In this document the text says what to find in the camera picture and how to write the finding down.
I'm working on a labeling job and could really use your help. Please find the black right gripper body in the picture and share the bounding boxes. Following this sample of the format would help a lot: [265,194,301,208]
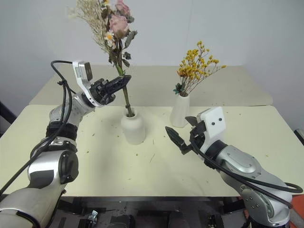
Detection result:
[189,120,207,149]

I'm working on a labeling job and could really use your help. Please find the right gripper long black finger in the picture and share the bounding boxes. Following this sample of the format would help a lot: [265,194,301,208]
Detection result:
[165,126,192,155]

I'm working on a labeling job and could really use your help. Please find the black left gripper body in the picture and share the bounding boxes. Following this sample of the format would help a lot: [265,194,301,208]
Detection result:
[90,79,117,105]

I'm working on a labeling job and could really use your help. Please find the right gripper short-looking black finger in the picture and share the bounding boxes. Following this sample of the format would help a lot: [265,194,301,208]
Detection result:
[185,115,198,128]

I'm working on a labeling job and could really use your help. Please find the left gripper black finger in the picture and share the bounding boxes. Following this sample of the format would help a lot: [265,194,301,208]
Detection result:
[106,75,132,90]
[108,81,129,97]

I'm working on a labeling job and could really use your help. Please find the pink dried flower bouquet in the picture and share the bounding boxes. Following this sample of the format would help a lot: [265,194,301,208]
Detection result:
[71,0,138,117]

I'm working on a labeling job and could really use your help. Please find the yellow dried flower bouquet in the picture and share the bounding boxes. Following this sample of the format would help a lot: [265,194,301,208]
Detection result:
[172,40,228,97]

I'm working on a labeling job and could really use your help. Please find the tall white vase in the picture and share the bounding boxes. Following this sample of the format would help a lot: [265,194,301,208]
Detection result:
[169,94,190,128]

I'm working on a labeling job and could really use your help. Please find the round white vase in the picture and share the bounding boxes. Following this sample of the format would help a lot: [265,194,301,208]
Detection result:
[120,113,146,145]

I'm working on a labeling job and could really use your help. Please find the dark rounded shape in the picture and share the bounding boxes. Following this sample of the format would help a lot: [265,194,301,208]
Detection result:
[110,215,135,228]
[169,211,184,228]

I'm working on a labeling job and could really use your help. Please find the small metal clamp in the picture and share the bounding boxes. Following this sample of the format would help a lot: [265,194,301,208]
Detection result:
[87,209,99,222]

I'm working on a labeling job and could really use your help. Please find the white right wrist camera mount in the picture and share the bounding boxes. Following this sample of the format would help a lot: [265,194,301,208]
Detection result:
[196,106,227,152]

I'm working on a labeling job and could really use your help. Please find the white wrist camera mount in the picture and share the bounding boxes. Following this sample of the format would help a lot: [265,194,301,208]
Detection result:
[196,106,227,152]
[72,61,103,108]

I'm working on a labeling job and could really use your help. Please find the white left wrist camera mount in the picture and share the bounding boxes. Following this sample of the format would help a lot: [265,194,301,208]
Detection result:
[72,61,103,108]

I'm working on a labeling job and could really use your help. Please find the black table frame bar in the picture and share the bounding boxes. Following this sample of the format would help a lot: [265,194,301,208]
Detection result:
[58,196,240,214]

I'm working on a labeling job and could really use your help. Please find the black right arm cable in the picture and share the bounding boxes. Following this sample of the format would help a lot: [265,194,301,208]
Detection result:
[190,139,304,209]

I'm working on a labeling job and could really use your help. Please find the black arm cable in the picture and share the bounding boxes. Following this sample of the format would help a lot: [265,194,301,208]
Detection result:
[190,139,304,209]
[0,60,79,194]

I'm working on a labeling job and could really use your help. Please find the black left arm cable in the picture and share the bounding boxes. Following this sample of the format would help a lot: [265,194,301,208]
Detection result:
[0,60,79,194]

